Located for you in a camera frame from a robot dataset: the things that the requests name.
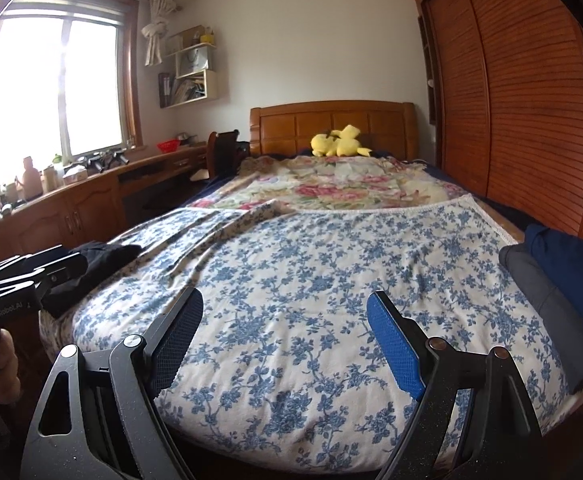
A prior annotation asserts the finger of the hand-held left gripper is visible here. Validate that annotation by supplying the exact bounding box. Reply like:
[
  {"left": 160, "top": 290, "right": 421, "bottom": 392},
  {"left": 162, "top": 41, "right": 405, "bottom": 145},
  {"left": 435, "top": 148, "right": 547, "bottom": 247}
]
[
  {"left": 0, "top": 254, "right": 89, "bottom": 303},
  {"left": 1, "top": 245, "right": 72, "bottom": 273}
]

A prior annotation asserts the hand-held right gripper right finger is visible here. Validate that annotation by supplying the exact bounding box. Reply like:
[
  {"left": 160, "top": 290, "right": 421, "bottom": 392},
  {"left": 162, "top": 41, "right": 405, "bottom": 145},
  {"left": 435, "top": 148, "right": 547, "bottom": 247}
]
[{"left": 366, "top": 291, "right": 542, "bottom": 480}]

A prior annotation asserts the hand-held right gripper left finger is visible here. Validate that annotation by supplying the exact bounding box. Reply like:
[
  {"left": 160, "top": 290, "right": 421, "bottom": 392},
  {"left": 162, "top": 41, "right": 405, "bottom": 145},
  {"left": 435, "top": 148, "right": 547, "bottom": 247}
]
[{"left": 21, "top": 287, "right": 204, "bottom": 480}]

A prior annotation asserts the blue blazer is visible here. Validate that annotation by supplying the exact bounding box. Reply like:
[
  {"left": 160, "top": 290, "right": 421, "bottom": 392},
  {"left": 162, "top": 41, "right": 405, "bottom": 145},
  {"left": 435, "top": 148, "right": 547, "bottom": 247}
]
[{"left": 524, "top": 224, "right": 583, "bottom": 393}]

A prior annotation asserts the person's left hand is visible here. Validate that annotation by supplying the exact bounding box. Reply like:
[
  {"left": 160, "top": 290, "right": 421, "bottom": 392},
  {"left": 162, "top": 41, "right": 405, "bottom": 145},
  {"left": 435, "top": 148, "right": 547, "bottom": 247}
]
[{"left": 0, "top": 332, "right": 20, "bottom": 406}]

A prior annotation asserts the black garment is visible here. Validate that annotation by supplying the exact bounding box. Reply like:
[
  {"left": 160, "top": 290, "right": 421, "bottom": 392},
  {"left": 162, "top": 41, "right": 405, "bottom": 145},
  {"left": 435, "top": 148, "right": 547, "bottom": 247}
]
[{"left": 41, "top": 241, "right": 143, "bottom": 318}]

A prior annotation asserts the long wooden desk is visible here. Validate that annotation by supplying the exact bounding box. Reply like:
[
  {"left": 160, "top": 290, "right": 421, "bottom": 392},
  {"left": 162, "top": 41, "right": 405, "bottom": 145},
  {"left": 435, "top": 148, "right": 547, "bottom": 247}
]
[{"left": 0, "top": 141, "right": 217, "bottom": 271}]

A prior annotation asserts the beige bottle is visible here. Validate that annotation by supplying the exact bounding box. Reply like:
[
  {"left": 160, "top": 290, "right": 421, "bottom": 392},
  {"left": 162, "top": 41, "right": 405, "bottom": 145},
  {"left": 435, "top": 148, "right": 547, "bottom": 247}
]
[{"left": 21, "top": 156, "right": 41, "bottom": 198}]

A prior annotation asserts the black gadget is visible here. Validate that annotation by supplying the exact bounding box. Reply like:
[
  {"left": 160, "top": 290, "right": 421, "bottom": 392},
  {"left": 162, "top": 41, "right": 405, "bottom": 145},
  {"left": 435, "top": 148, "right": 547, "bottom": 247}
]
[{"left": 74, "top": 150, "right": 131, "bottom": 173}]

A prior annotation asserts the blue floral bedspread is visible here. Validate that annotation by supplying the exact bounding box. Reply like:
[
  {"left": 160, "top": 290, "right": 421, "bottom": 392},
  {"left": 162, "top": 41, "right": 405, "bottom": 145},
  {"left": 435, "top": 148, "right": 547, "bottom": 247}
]
[{"left": 38, "top": 194, "right": 583, "bottom": 476}]

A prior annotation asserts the folded grey cloth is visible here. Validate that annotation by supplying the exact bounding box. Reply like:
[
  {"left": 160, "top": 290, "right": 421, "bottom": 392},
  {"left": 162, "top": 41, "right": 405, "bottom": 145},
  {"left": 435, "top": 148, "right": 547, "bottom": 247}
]
[{"left": 499, "top": 244, "right": 583, "bottom": 396}]

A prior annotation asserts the wooden framed window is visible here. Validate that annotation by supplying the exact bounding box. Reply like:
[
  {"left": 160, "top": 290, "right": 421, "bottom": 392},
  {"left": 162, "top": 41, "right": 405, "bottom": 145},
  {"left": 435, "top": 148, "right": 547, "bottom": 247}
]
[{"left": 0, "top": 0, "right": 142, "bottom": 186}]

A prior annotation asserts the pink floral quilt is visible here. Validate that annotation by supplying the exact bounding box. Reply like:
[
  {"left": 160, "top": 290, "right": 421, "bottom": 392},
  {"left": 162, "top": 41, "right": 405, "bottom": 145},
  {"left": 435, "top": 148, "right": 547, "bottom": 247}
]
[{"left": 186, "top": 154, "right": 472, "bottom": 213}]

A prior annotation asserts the wooden chair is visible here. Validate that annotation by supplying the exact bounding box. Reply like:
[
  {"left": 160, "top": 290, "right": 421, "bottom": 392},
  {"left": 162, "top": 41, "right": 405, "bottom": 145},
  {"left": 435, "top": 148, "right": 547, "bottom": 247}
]
[{"left": 206, "top": 130, "right": 249, "bottom": 181}]

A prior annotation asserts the yellow plush toy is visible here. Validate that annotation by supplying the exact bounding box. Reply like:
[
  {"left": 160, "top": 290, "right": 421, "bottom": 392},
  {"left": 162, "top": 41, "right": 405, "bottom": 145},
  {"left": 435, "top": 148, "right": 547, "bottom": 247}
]
[{"left": 311, "top": 124, "right": 372, "bottom": 158}]

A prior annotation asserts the wooden bed headboard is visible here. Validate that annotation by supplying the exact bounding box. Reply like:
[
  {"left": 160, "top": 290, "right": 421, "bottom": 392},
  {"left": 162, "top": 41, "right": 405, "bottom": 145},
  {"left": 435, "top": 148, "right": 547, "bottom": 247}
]
[{"left": 248, "top": 101, "right": 418, "bottom": 163}]

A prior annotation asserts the white paper bag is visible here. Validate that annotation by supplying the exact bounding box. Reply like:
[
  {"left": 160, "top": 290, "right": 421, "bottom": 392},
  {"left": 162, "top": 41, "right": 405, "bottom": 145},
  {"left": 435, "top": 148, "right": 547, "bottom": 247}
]
[{"left": 178, "top": 46, "right": 214, "bottom": 78}]

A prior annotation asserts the tied cream curtain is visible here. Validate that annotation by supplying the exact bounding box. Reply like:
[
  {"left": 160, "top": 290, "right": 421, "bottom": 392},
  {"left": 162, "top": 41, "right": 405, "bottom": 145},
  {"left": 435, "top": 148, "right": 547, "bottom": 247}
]
[{"left": 141, "top": 0, "right": 179, "bottom": 67}]

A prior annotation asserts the wooden slatted wardrobe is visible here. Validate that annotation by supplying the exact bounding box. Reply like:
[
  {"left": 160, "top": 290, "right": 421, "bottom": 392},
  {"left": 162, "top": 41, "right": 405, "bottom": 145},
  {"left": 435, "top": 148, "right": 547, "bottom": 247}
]
[{"left": 408, "top": 0, "right": 583, "bottom": 251}]

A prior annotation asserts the white wall shelf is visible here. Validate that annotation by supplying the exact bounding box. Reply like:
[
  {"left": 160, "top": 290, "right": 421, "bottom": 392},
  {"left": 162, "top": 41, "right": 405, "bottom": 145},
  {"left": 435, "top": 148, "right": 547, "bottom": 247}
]
[{"left": 158, "top": 25, "right": 230, "bottom": 109}]

